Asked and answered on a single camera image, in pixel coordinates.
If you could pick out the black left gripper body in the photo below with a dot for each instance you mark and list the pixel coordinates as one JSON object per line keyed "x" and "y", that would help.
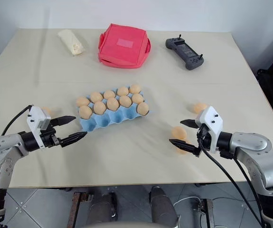
{"x": 49, "y": 140}

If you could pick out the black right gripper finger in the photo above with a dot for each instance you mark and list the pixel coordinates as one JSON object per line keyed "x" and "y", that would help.
{"x": 186, "y": 146}
{"x": 189, "y": 123}

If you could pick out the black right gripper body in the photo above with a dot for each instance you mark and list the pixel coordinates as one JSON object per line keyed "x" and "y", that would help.
{"x": 204, "y": 139}

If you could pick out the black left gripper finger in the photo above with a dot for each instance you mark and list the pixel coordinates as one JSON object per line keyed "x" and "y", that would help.
{"x": 63, "y": 120}
{"x": 73, "y": 139}

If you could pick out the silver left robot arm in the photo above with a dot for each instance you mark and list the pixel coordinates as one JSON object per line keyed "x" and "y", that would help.
{"x": 5, "y": 152}

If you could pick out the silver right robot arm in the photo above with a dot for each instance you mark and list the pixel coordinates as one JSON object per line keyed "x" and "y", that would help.
{"x": 257, "y": 152}

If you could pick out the blue egg tray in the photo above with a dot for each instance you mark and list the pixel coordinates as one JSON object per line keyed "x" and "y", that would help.
{"x": 110, "y": 120}

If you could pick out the dark rounded shape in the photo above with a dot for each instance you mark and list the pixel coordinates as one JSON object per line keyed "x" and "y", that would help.
{"x": 103, "y": 206}
{"x": 162, "y": 206}

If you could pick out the grey remote controller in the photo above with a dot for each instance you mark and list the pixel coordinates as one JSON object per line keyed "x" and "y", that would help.
{"x": 186, "y": 53}

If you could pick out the rusty metal table leg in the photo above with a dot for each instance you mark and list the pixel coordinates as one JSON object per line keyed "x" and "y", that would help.
{"x": 77, "y": 209}
{"x": 213, "y": 213}

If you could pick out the cream rolled cloth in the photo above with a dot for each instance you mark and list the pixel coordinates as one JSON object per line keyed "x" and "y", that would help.
{"x": 72, "y": 42}

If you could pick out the red fabric bag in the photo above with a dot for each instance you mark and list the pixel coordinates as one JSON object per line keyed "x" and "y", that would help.
{"x": 122, "y": 46}

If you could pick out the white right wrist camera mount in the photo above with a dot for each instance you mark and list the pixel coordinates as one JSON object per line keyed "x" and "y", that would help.
{"x": 213, "y": 123}

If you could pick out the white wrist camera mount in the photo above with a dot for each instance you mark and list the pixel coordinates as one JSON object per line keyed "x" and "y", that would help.
{"x": 37, "y": 118}
{"x": 213, "y": 123}

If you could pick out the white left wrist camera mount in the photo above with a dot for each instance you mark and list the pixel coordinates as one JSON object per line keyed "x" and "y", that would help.
{"x": 37, "y": 118}

